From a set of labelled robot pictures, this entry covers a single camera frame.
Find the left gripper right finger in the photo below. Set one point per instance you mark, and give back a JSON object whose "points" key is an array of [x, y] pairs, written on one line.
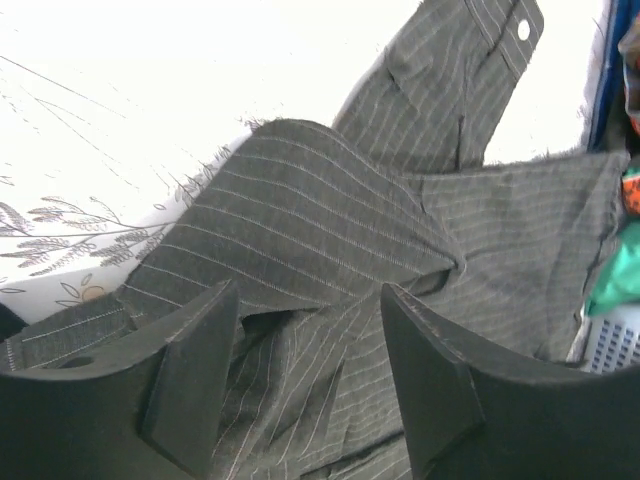
{"points": [[472, 409]]}

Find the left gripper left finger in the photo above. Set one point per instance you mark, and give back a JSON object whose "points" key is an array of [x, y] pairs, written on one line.
{"points": [[146, 406]]}

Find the black pinstriped long sleeve shirt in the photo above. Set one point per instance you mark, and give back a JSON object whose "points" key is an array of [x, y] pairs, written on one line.
{"points": [[311, 222]]}

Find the light grey laundry basket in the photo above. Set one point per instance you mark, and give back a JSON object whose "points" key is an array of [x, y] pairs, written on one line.
{"points": [[606, 343]]}

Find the green folded shirt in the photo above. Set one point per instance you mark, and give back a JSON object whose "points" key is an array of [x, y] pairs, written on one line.
{"points": [[618, 282]]}

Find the floral table mat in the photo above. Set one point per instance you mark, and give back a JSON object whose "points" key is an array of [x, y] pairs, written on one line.
{"points": [[116, 114]]}

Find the plaid folded shirt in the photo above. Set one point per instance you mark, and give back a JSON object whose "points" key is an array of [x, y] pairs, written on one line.
{"points": [[629, 50]]}

